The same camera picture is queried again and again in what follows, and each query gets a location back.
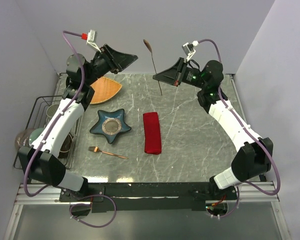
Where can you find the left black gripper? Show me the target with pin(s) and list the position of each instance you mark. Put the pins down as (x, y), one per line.
(117, 61)

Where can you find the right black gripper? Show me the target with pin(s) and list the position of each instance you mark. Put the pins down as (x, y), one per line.
(174, 75)

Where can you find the copper spoon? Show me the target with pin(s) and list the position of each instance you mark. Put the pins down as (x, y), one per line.
(148, 46)

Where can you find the red cloth napkin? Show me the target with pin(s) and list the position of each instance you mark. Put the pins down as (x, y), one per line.
(152, 133)

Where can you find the copper fork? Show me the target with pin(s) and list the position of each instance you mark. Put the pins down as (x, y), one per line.
(96, 149)

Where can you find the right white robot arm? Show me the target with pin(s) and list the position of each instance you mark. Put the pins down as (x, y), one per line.
(252, 151)

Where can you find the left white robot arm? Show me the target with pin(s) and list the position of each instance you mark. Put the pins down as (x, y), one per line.
(40, 160)

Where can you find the orange woven basket tray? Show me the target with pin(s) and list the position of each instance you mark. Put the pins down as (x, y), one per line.
(104, 89)

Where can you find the blue star-shaped dish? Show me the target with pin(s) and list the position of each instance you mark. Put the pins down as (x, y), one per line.
(110, 124)

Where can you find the grey ribbed mug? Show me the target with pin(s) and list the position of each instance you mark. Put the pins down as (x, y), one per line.
(50, 112)

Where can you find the brown cream ceramic bowl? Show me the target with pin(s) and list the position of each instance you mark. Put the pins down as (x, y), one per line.
(66, 147)

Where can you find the green ceramic bowl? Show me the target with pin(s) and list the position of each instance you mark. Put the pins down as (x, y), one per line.
(34, 135)

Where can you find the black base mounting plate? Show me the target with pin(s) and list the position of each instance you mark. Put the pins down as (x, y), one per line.
(102, 203)

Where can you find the clear glass bowl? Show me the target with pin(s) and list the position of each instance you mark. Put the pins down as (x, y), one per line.
(22, 138)

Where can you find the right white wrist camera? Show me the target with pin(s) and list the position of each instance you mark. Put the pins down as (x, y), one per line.
(189, 49)

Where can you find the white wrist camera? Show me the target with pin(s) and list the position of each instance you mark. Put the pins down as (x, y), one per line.
(91, 38)
(189, 49)

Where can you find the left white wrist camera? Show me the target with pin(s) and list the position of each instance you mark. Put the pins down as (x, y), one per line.
(91, 38)

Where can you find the black wire dish rack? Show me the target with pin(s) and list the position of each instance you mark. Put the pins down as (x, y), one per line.
(42, 112)

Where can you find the aluminium frame rail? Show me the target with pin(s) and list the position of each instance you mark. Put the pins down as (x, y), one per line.
(132, 191)

